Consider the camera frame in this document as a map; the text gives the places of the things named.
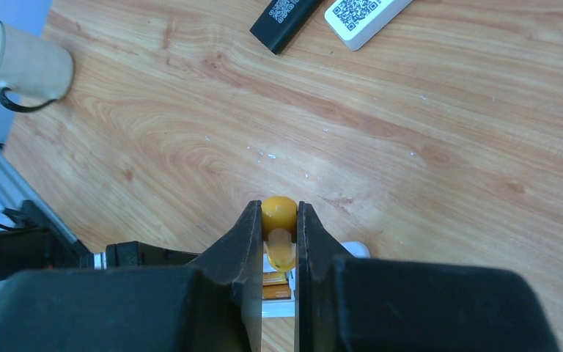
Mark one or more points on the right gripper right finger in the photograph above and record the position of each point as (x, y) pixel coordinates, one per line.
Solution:
(316, 327)

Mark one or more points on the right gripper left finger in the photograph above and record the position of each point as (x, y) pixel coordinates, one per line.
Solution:
(225, 312)

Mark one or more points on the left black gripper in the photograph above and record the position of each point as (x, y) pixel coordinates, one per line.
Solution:
(36, 242)

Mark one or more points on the orange battery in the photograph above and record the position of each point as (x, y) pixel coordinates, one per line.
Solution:
(275, 285)

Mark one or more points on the yellow handled screwdriver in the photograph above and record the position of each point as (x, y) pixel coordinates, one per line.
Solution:
(279, 226)

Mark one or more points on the short white remote control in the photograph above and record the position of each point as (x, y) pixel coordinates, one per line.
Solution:
(281, 308)

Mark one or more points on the black remote control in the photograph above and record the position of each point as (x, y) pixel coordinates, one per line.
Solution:
(280, 22)

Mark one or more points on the long white remote control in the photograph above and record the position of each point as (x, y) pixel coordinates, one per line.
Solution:
(355, 22)

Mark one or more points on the beige mug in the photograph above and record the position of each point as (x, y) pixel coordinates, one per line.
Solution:
(34, 72)

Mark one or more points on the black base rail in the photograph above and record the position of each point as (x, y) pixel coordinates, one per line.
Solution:
(14, 190)

